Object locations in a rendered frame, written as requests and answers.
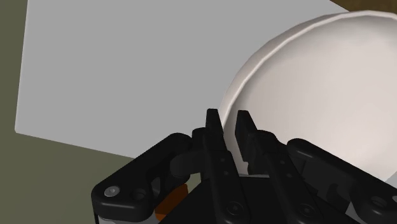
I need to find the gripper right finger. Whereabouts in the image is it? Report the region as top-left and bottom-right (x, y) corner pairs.
(234, 109), (397, 224)

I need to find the white bowl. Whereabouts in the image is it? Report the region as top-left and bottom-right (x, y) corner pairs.
(218, 10), (397, 189)

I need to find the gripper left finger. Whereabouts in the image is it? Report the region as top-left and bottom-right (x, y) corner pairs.
(90, 108), (253, 224)

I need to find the grey table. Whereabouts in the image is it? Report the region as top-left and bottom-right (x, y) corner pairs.
(14, 0), (351, 161)

